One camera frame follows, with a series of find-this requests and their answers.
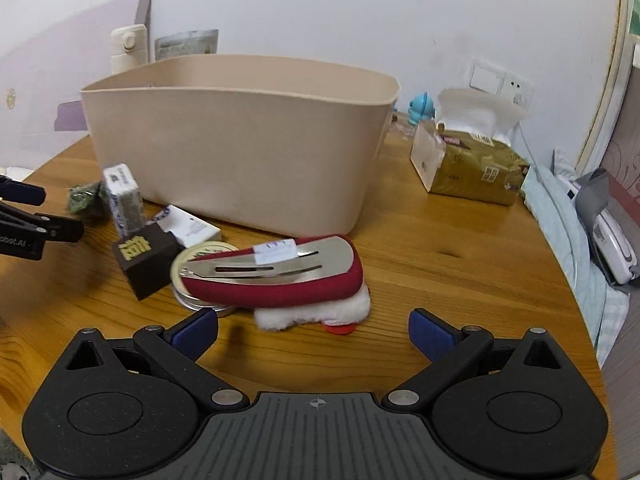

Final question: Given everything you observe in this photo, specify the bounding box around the green wrapped candy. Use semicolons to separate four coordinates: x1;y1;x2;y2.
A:
66;182;109;221

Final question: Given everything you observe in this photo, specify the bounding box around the round metal tin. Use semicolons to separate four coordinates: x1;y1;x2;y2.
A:
170;241;251;317

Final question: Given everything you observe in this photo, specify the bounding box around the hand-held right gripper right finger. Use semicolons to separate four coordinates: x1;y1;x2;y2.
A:
381;308;577;412

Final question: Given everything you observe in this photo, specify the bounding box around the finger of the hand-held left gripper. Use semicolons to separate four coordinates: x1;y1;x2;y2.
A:
0;202;86;247
0;175;47;207

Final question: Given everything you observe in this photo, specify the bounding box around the grey white upright packet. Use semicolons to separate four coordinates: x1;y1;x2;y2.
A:
103;163;147;239

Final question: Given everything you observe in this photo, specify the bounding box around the dark brown house-shaped block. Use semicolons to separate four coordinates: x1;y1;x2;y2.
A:
111;223;184;302

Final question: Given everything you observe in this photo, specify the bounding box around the red furry hair clip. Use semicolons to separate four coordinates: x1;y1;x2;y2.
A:
177;234;372;332

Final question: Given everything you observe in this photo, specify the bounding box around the white wall switch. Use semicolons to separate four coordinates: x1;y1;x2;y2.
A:
469;58;507;95

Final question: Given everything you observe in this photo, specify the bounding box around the white cable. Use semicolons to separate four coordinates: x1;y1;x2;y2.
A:
515;105;540;171

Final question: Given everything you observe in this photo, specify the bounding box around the grey framed picture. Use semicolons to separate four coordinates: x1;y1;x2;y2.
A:
154;29;220;64

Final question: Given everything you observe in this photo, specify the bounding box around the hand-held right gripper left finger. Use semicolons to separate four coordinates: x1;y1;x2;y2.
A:
52;307;252;412

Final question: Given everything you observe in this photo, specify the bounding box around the blue toy figure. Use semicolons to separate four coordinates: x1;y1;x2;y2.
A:
407;91;437;127

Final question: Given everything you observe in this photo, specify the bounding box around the white and grey device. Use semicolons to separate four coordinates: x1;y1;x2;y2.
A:
554;167;640;287

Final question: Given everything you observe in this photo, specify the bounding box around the gold tissue pack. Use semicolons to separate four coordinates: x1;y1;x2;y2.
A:
410;87;531;207

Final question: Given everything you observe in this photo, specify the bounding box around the beige plastic storage bin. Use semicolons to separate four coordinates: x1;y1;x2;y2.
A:
80;54;402;238

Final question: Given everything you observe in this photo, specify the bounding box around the light blue checked blanket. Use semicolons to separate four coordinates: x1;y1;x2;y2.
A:
520;149;632;367

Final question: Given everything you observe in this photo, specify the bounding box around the cream thermos bottle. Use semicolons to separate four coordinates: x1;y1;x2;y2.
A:
110;24;149;75

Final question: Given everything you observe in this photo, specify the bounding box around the white wall socket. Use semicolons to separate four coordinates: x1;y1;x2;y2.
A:
500;72;535;109

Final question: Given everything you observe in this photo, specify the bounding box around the lilac wooden board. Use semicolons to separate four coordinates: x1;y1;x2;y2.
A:
0;0;154;172

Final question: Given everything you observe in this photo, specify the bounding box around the small white box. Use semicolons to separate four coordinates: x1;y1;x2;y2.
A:
150;204;222;249

